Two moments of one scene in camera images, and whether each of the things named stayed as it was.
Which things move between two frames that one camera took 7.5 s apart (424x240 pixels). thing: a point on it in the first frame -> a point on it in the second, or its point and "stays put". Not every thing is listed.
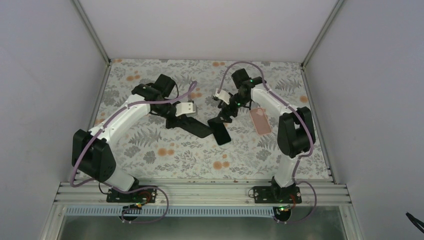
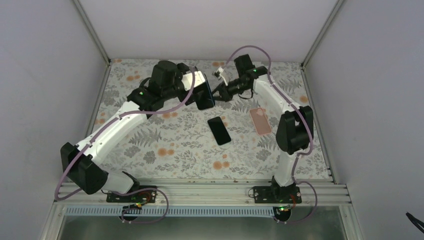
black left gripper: [174, 123] -> [190, 99]
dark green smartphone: [219, 131] stays put
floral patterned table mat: [150, 151] stays put
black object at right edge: [415, 222] stays put
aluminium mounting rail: [204, 194] stays put
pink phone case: [260, 121] stays put
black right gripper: [226, 108] -> [226, 95]
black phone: [196, 127] -> [203, 95]
